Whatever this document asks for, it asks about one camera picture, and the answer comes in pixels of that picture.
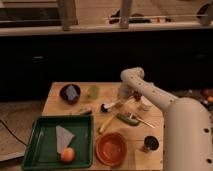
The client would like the grey folded cloth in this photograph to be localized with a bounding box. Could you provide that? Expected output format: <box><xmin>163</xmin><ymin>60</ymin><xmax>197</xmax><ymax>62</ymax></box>
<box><xmin>56</xmin><ymin>125</ymin><xmax>75</xmax><ymax>153</ymax></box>

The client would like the dark brown bowl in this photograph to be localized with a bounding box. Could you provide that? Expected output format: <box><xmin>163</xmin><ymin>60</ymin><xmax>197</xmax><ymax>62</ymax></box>
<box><xmin>60</xmin><ymin>84</ymin><xmax>81</xmax><ymax>105</ymax></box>

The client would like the blue sponge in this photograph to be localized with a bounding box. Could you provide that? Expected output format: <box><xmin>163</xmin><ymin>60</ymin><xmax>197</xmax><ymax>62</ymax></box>
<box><xmin>65</xmin><ymin>85</ymin><xmax>78</xmax><ymax>101</ymax></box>

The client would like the brown grapes bunch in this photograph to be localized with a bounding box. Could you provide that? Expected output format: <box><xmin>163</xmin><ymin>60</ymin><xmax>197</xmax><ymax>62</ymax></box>
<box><xmin>133</xmin><ymin>92</ymin><xmax>142</xmax><ymax>101</ymax></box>

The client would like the green translucent cup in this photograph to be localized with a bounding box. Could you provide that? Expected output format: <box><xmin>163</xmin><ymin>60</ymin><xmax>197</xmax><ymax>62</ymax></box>
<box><xmin>88</xmin><ymin>85</ymin><xmax>99</xmax><ymax>100</ymax></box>

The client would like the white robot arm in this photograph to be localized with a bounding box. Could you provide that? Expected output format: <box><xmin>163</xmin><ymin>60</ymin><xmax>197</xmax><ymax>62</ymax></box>
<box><xmin>119</xmin><ymin>67</ymin><xmax>213</xmax><ymax>171</ymax></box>

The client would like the yellow banana toy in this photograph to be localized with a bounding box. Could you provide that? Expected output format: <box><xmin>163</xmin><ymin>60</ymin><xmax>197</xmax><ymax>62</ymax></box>
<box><xmin>98</xmin><ymin>115</ymin><xmax>114</xmax><ymax>134</ymax></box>

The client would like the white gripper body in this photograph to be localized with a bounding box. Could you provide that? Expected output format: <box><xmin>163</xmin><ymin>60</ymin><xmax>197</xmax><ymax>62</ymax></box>
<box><xmin>118</xmin><ymin>83</ymin><xmax>135</xmax><ymax>104</ymax></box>

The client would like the green cucumber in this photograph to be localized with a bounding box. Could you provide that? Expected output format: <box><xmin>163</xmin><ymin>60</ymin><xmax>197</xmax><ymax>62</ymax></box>
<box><xmin>116</xmin><ymin>113</ymin><xmax>140</xmax><ymax>126</ymax></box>

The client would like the white dish brush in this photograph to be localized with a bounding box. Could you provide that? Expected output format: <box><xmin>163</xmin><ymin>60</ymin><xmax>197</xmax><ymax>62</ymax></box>
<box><xmin>100</xmin><ymin>97</ymin><xmax>135</xmax><ymax>113</ymax></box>

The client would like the orange peach fruit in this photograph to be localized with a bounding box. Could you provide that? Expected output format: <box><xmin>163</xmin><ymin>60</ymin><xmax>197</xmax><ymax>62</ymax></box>
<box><xmin>60</xmin><ymin>147</ymin><xmax>75</xmax><ymax>163</ymax></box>

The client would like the white paper cup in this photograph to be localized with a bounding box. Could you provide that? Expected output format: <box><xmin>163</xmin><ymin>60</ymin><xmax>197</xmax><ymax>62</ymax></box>
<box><xmin>139</xmin><ymin>96</ymin><xmax>153</xmax><ymax>111</ymax></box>

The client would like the small wooden block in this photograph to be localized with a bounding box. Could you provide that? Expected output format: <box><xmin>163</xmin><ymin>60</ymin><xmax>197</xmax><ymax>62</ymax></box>
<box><xmin>75</xmin><ymin>108</ymin><xmax>92</xmax><ymax>115</ymax></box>

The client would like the green plastic tray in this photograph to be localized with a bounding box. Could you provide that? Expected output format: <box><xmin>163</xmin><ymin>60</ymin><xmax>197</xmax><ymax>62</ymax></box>
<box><xmin>22</xmin><ymin>115</ymin><xmax>93</xmax><ymax>171</ymax></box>

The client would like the dark metal cup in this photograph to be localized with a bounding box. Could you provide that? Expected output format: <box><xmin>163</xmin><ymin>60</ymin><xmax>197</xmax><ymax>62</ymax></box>
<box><xmin>144</xmin><ymin>136</ymin><xmax>159</xmax><ymax>153</ymax></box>

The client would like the red bowl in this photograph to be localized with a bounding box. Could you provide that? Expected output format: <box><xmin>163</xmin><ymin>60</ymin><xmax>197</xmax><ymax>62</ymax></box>
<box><xmin>95</xmin><ymin>132</ymin><xmax>127</xmax><ymax>166</ymax></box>

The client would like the black cable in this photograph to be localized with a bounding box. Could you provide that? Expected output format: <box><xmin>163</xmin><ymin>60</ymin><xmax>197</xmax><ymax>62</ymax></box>
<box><xmin>0</xmin><ymin>119</ymin><xmax>28</xmax><ymax>148</ymax></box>

